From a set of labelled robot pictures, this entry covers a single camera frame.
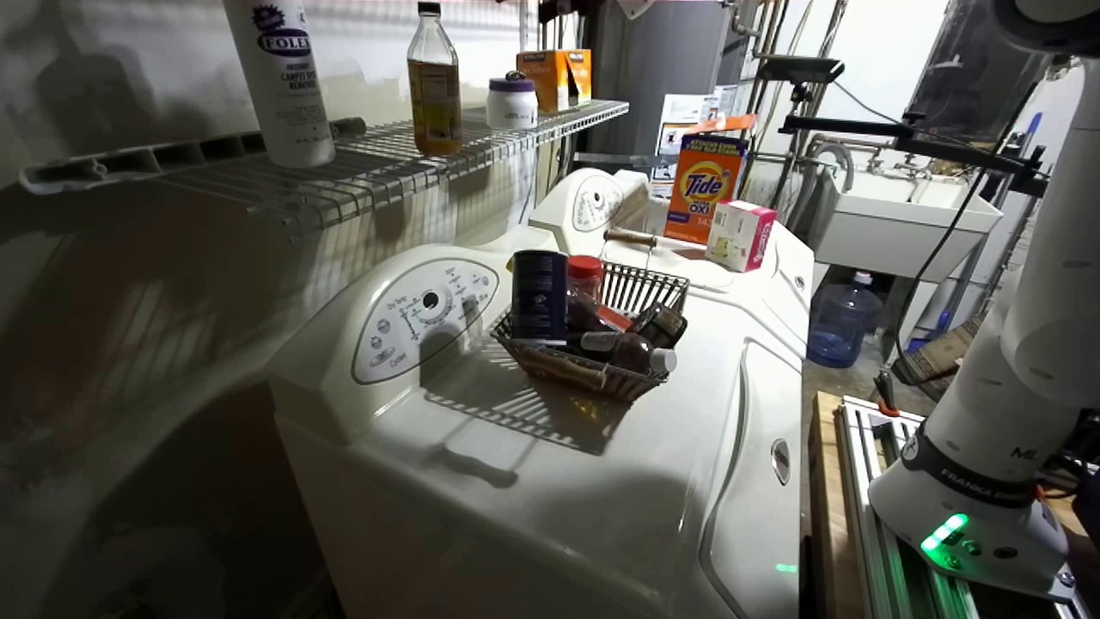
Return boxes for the amber vinegar bottle black cap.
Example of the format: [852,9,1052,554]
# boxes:
[403,0,469,162]

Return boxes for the white capped glass bottle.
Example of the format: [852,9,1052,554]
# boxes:
[574,325,682,379]

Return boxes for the orange box on shelf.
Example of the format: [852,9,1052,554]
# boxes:
[511,44,570,115]

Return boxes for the tall white cleaner bottle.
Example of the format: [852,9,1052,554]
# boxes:
[220,0,339,170]

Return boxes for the red capped spice jar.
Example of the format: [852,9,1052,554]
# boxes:
[568,251,613,329]

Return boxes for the orange Tide detergent box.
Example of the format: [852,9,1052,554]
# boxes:
[659,128,757,251]

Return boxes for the white washing machine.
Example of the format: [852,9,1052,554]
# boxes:
[268,238,808,619]

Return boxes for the pink white carton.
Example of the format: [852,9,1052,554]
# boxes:
[706,200,785,275]

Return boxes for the white jar purple lid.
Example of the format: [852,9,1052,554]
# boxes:
[486,68,544,129]

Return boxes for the narrow orange box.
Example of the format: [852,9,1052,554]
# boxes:
[562,44,599,110]

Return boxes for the grey water heater tank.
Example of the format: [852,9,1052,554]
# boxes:
[590,0,738,169]

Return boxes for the blue water jug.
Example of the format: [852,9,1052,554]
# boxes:
[803,268,888,370]

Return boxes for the wooden platform board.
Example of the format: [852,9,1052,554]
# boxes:
[803,387,855,619]

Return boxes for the white utility sink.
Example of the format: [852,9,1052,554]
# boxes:
[813,169,1007,285]

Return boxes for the wire basket wooden handles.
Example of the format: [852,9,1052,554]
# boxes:
[491,258,698,405]

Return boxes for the white wire shelf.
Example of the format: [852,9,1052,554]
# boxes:
[14,95,634,243]

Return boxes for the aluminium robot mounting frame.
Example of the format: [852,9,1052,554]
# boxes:
[832,392,990,619]

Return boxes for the black camera stand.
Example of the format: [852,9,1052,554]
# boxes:
[753,56,1069,213]

